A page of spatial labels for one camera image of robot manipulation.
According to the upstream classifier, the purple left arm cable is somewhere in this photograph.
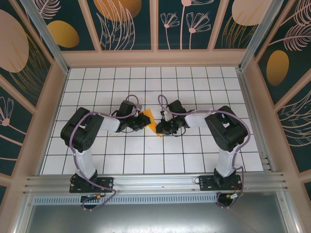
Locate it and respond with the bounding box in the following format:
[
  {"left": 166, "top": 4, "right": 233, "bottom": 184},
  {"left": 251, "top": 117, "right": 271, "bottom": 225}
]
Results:
[{"left": 69, "top": 94, "right": 140, "bottom": 211}]

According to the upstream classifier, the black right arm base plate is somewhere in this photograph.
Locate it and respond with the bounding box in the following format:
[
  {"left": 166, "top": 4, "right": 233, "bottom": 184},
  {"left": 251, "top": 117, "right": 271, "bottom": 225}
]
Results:
[{"left": 198, "top": 175, "right": 243, "bottom": 192}]

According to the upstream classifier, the small circuit board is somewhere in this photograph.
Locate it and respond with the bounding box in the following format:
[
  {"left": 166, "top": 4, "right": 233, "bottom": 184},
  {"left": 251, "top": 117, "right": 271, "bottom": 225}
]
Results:
[
  {"left": 225, "top": 192, "right": 244, "bottom": 201},
  {"left": 81, "top": 193, "right": 107, "bottom": 202}
]

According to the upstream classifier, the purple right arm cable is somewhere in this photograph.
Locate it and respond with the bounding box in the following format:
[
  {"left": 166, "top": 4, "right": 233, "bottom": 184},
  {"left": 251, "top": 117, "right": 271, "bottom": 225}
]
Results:
[{"left": 157, "top": 94, "right": 253, "bottom": 210}]

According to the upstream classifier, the grey metal base panel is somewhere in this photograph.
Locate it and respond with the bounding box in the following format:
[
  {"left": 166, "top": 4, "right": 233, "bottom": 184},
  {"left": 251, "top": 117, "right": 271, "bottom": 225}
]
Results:
[{"left": 24, "top": 203, "right": 296, "bottom": 233}]

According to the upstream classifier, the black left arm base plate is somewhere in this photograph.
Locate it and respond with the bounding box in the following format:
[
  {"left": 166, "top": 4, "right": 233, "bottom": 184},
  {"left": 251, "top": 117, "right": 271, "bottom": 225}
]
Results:
[{"left": 69, "top": 176, "right": 114, "bottom": 194}]

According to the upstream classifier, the aluminium corner post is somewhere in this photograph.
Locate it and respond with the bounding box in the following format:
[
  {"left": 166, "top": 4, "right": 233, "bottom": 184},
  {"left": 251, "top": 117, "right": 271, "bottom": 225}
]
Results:
[
  {"left": 238, "top": 0, "right": 291, "bottom": 71},
  {"left": 18, "top": 0, "right": 71, "bottom": 75}
]

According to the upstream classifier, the aluminium side rail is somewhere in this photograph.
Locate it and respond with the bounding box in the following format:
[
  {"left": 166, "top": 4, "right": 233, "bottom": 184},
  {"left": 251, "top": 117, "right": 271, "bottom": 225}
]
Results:
[{"left": 236, "top": 67, "right": 276, "bottom": 173}]

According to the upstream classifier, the aluminium mounting rail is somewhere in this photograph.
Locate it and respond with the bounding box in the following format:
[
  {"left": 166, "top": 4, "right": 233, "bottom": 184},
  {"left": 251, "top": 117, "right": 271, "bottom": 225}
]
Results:
[{"left": 23, "top": 171, "right": 290, "bottom": 195}]

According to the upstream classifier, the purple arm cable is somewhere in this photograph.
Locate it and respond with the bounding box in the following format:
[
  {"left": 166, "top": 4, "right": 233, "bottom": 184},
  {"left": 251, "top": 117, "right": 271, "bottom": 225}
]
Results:
[
  {"left": 157, "top": 94, "right": 253, "bottom": 210},
  {"left": 69, "top": 94, "right": 140, "bottom": 211}
]

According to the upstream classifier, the grey slotted cable duct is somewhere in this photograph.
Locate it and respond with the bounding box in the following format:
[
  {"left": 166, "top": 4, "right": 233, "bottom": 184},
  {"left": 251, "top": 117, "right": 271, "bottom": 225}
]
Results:
[{"left": 33, "top": 193, "right": 219, "bottom": 205}]

